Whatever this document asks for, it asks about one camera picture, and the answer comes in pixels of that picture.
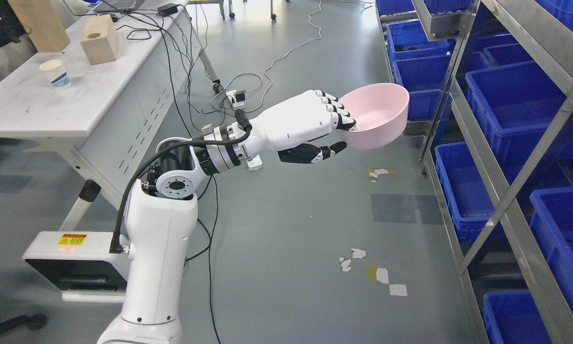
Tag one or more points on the paper cup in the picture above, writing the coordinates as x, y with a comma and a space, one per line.
56, 74

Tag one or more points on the small wooden block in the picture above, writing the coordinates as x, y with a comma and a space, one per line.
99, 40

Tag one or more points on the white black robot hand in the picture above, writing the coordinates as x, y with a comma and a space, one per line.
289, 127

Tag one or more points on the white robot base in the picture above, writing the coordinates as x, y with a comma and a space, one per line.
80, 265

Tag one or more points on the steel shelf rack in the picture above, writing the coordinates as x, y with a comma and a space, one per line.
499, 131

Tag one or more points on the tall wooden block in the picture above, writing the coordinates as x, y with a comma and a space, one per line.
42, 24

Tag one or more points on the white folding table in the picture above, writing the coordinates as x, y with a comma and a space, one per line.
104, 123

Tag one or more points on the white power strip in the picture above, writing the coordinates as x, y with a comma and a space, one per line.
236, 98

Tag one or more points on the pink plastic bowl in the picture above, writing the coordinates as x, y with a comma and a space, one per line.
380, 111

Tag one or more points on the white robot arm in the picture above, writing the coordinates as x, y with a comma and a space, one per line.
159, 211

